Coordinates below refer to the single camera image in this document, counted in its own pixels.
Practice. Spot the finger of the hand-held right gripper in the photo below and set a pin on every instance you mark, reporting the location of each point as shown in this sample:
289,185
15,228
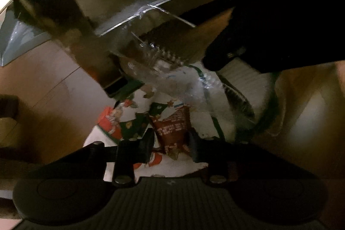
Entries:
217,61

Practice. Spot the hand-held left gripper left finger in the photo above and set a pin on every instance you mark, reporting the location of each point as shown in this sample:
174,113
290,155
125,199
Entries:
145,149

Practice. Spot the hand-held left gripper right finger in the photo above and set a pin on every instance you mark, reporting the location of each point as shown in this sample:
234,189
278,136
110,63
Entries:
196,149

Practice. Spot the red-brown snack packet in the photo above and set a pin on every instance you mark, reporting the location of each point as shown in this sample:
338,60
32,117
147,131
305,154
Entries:
172,127

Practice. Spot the white bag with festive print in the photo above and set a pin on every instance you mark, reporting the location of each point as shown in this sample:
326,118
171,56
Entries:
124,122

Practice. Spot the clear plastic container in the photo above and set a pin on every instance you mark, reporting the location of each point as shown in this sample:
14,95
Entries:
156,57

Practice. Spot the grey plastic sheet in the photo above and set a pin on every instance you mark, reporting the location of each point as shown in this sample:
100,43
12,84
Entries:
16,36

